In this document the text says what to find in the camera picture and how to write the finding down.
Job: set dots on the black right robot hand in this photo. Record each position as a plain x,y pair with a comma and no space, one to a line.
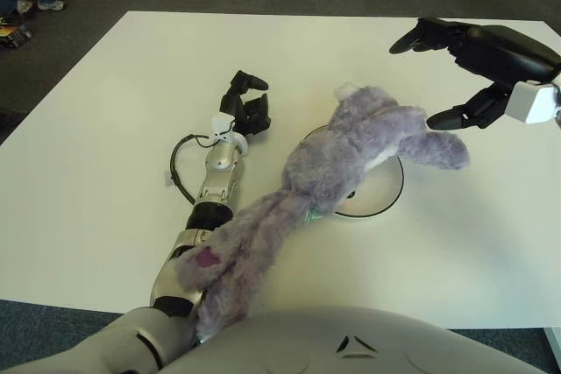
504,52

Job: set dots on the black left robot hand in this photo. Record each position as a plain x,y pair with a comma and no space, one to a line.
245,113

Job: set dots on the purple plush bunny doll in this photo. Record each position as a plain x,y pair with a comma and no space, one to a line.
333,159

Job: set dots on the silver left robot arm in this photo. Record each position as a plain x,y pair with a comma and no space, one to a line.
219,164

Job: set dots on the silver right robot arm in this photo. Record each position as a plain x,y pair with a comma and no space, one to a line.
530,102

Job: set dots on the white plate with black rim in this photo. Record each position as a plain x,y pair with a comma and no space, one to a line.
377,190

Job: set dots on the white sneaker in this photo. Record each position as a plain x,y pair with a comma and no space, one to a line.
52,5
25,6

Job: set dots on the yellow black box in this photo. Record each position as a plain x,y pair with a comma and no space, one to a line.
15,34

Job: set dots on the silver robot torso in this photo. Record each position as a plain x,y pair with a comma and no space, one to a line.
328,347

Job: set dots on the white table leg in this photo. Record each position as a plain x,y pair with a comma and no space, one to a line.
554,336

